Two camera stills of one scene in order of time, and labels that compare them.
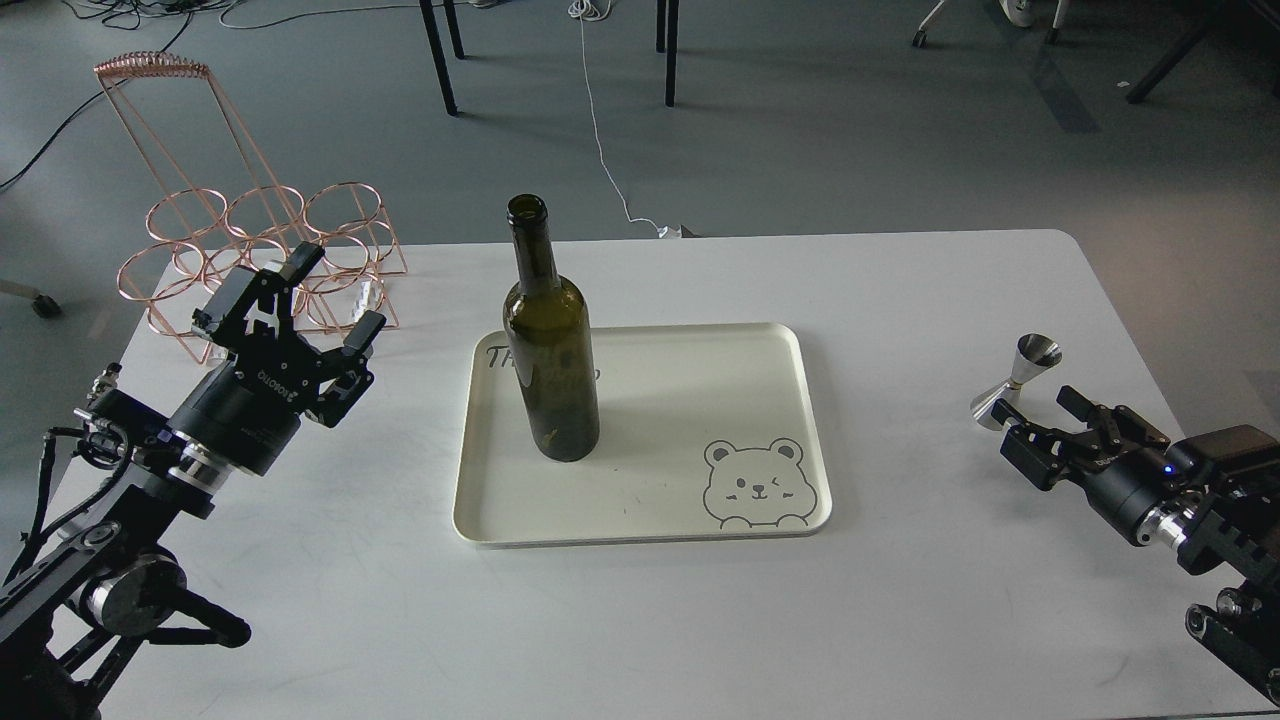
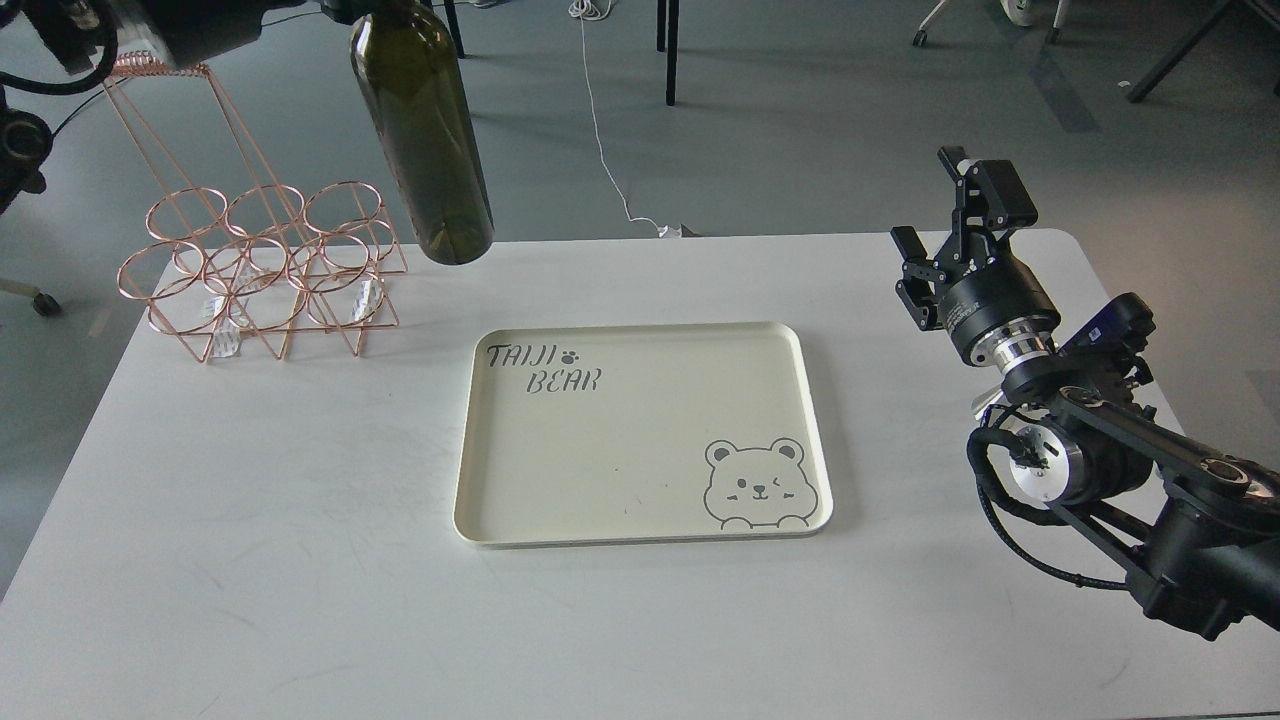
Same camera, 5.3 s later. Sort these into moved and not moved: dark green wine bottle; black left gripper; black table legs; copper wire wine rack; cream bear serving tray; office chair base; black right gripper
Moved: black right gripper; black left gripper; dark green wine bottle
Not moved: cream bear serving tray; office chair base; copper wire wine rack; black table legs
